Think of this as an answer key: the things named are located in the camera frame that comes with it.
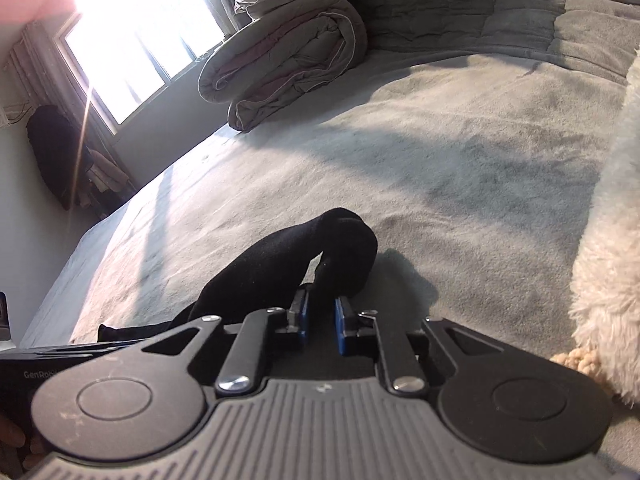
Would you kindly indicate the hanging black clothing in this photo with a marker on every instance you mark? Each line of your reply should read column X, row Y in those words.
column 55, row 155

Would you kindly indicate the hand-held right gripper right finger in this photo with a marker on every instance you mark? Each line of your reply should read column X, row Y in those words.
column 341, row 325

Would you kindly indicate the black garment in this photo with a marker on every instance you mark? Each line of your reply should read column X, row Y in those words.
column 280, row 260

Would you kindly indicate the folded grey pink duvet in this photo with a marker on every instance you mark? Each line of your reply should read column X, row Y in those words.
column 290, row 60

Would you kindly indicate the white fluffy plush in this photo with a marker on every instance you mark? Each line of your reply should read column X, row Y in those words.
column 617, row 260

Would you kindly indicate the window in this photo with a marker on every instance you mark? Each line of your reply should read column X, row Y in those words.
column 125, row 60

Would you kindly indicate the person's left hand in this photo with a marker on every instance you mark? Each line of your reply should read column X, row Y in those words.
column 11, row 435

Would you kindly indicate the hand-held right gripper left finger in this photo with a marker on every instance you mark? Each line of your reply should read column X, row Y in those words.
column 300, row 317

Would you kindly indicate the hanging pink clothing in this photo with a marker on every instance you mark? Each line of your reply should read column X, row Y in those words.
column 107, row 172

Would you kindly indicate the grey quilted headboard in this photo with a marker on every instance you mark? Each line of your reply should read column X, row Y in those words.
column 450, row 0

